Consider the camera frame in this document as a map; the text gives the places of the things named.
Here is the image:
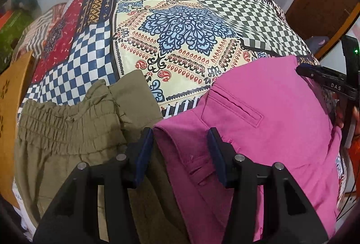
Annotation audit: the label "orange cloth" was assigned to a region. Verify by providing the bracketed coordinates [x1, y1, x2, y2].
[348, 136, 360, 173]

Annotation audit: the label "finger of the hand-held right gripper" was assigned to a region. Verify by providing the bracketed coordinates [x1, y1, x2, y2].
[296, 63, 360, 99]

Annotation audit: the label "black cable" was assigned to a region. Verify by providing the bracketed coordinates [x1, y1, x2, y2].
[337, 174, 360, 222]

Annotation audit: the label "pink pants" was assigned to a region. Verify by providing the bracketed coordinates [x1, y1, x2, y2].
[153, 55, 342, 244]

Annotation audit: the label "patterned patchwork bedsheet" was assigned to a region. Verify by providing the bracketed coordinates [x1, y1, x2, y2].
[17, 0, 349, 205]

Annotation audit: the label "grey striped cloth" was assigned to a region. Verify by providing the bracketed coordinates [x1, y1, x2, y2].
[17, 2, 68, 56]

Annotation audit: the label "person's right hand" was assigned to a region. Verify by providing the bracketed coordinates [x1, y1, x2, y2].
[335, 99, 348, 129]

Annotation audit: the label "wooden frame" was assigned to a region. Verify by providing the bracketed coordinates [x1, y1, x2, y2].
[315, 5, 360, 62]

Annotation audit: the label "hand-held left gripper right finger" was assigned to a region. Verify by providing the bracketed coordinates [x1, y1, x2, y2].
[207, 127, 329, 244]

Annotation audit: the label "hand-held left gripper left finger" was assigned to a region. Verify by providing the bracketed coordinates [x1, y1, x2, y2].
[32, 127, 154, 244]

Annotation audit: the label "olive green pants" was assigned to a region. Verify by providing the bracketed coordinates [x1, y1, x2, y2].
[14, 69, 192, 244]

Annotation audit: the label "grey and pink cloth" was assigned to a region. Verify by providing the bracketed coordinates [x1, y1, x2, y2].
[305, 35, 329, 57]

